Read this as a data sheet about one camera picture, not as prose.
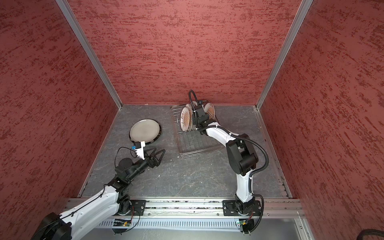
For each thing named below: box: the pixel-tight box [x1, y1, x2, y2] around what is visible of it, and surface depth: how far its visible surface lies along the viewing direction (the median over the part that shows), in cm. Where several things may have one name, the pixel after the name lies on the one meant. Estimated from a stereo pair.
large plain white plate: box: [130, 119, 160, 143], surface depth 105 cm
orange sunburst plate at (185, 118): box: [180, 106, 191, 132], surface depth 102 cm
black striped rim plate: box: [129, 118, 162, 145], surface depth 105 cm
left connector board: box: [113, 221, 132, 227], surface depth 73 cm
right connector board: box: [239, 219, 255, 233], surface depth 73 cm
